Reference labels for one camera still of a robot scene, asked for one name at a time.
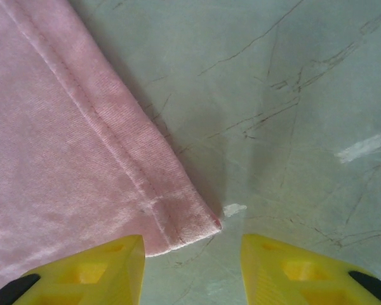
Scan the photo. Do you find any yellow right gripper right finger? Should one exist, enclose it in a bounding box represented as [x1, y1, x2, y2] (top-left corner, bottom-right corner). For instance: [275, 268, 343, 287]
[240, 234, 381, 305]

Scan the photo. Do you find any pink t-shirt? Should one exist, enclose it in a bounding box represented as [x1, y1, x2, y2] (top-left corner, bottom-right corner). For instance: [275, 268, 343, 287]
[0, 0, 224, 259]

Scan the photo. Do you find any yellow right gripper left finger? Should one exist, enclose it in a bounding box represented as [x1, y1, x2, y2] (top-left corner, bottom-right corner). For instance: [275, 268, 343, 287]
[0, 234, 146, 305]

